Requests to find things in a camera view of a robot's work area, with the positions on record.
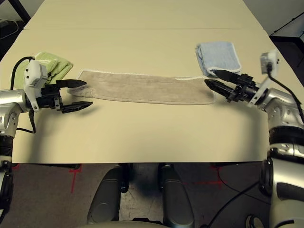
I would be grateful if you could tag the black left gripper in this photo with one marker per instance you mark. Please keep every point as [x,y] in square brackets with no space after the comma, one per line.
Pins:
[48,98]

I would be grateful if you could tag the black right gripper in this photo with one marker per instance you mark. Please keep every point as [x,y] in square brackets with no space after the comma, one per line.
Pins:
[247,89]

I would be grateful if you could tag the beige towel with white trim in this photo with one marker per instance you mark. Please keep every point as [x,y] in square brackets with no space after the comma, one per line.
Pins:
[142,89]

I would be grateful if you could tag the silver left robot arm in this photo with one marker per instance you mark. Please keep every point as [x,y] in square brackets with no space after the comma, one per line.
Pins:
[12,99]

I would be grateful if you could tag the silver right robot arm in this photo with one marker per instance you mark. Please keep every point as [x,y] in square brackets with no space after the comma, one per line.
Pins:
[282,111]

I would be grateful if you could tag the folded light blue towel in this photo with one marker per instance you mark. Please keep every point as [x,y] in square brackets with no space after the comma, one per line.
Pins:
[218,55]

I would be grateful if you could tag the folded green towel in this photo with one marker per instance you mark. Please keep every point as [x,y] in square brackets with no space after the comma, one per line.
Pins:
[60,67]

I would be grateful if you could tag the black table foot bar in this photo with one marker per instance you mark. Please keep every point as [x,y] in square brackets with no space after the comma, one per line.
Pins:
[73,165]

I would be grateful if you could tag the black side table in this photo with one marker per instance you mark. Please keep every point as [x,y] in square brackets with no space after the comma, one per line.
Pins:
[289,52]

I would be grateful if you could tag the black tripod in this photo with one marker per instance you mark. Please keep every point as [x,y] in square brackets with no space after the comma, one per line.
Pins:
[288,22]

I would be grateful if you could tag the grey power strip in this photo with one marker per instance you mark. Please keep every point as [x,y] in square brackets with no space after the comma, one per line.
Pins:
[4,23]

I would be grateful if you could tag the grey left robot leg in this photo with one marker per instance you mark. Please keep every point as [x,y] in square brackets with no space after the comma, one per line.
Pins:
[104,197]

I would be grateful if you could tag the grey robot leg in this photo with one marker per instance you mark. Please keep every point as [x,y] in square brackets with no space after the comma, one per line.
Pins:
[104,197]
[174,197]

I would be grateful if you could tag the grey right robot leg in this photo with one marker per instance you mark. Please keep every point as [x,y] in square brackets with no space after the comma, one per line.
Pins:
[174,197]

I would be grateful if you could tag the beige robot waist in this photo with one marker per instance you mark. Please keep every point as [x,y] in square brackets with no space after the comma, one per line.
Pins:
[123,225]

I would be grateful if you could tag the grey sneaker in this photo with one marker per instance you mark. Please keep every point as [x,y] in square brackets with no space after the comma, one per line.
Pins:
[253,221]

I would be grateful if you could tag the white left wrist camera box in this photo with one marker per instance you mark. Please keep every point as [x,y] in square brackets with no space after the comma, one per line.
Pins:
[33,71]

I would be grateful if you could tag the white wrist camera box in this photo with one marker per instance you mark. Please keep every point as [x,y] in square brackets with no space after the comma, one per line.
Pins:
[269,59]
[33,71]

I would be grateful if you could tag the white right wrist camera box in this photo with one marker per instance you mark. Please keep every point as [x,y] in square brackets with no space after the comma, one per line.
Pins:
[269,59]

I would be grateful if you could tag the black table frame leg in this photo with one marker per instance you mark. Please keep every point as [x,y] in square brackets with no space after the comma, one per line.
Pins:
[23,13]

